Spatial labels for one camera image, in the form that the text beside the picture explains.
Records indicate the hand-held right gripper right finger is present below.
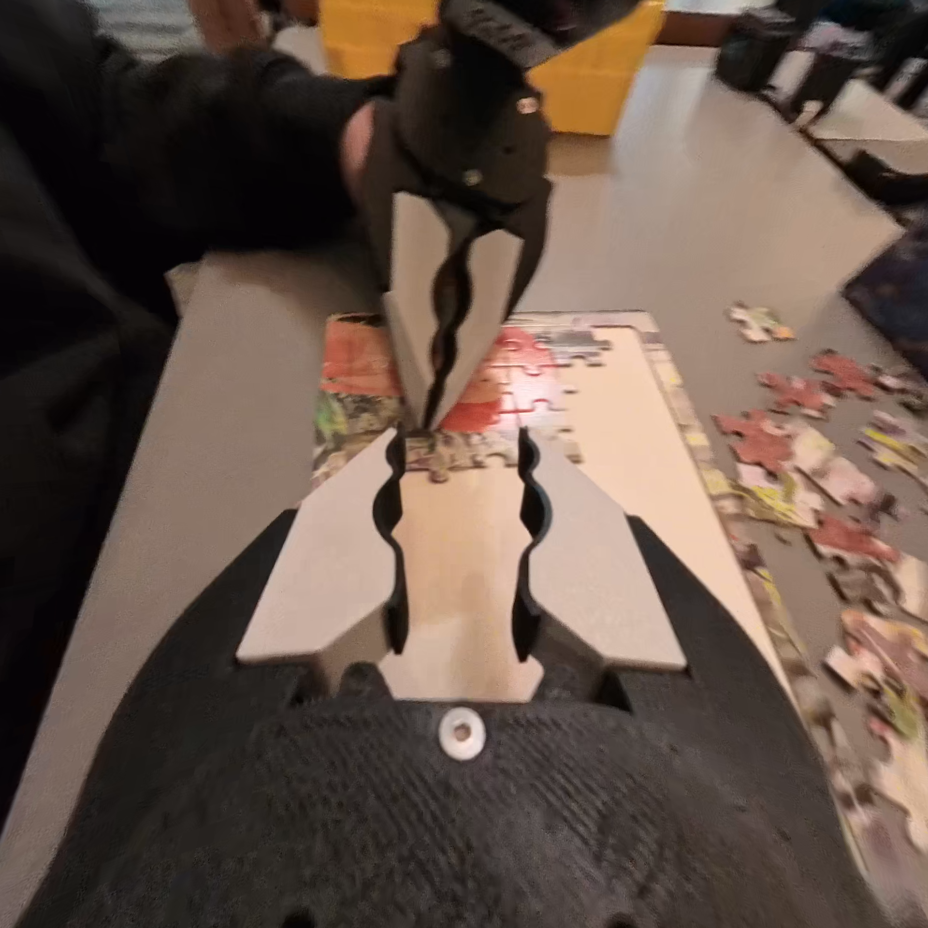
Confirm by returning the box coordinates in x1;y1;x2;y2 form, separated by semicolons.
512;426;688;688

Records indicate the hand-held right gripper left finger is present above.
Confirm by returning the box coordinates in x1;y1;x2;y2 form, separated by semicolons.
237;426;408;693

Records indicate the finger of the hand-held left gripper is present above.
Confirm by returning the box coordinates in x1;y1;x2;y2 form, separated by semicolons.
428;228;526;432
381;193;474;430

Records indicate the assembled lion puzzle section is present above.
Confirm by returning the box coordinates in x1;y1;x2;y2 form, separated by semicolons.
313;313;617;483

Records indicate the puzzle tray with printed frame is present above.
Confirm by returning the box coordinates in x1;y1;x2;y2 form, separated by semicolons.
312;310;871;900

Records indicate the pile of puzzle pieces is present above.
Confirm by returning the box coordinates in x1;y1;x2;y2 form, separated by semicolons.
714;301;928;871

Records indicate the person's left forearm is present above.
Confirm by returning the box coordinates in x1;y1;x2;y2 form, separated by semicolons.
0;22;378;255

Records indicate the person's left hand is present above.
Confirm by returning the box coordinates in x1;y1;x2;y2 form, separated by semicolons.
341;100;378;209

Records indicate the yellow bin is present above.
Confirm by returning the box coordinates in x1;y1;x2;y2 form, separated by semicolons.
319;0;664;139

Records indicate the black bag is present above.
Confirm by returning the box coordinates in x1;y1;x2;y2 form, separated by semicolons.
714;7;798;91

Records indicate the dark background furniture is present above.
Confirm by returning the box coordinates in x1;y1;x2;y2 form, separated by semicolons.
790;0;928;218

